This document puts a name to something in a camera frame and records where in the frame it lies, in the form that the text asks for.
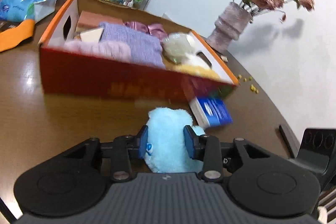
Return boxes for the light blue plush toy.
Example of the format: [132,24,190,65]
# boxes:
[145,107,205,173]

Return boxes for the yellow white alpaca plush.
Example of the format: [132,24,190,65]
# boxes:
[172,53,221,80]

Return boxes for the lilac fuzzy headband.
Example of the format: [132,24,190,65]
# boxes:
[63,40,131,62]

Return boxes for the purple towel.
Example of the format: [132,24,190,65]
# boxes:
[98,22,165,69]

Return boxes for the clear crinkled plastic bag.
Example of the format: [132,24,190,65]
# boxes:
[162,32,195,64]

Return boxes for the pink satin bow scrunchie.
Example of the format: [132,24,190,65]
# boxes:
[123,21,168,41]

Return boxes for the blue white book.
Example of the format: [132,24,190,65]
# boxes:
[189,97,232,129]

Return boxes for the orange red cardboard box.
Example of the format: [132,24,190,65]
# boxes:
[39,0,239,102]

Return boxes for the white triangular card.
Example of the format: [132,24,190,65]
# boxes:
[80,27,104,43]

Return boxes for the pink textured vase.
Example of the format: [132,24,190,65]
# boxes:
[206,2,252,53]

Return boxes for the orange cardboard flap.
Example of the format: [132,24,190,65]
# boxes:
[1,19,35,52]

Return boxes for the blue tissue pack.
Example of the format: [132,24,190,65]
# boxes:
[1,0,57,23]

